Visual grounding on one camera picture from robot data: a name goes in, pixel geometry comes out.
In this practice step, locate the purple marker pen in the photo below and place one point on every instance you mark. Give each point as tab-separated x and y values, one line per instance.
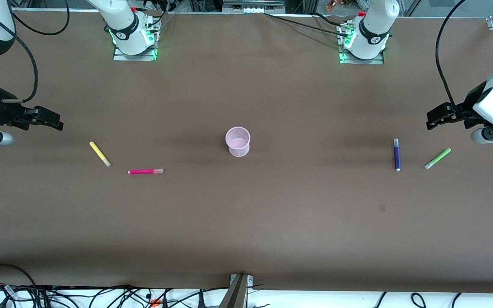
397	156

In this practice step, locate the pink plastic pen holder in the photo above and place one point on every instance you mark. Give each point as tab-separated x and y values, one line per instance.
239	150

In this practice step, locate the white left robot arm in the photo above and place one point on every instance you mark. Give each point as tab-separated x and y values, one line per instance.
375	25

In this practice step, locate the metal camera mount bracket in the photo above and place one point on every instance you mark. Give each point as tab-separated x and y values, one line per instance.
236	295

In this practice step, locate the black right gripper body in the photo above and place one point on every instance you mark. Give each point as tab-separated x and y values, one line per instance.
4	112

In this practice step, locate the grey power strip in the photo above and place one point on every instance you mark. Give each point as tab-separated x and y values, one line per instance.
253	6

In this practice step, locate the yellow highlighter pen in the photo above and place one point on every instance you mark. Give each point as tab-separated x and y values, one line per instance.
99	153

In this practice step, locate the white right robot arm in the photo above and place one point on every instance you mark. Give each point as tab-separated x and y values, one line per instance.
126	30

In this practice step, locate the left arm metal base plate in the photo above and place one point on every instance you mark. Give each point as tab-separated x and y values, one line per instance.
345	61

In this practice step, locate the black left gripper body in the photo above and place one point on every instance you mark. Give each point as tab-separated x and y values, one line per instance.
464	110

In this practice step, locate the pink highlighter pen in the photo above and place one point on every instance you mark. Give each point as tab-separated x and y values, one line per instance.
144	171

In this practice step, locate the green highlighter pen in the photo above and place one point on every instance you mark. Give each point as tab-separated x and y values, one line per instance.
438	158

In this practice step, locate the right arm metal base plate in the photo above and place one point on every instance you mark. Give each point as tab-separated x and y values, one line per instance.
120	57

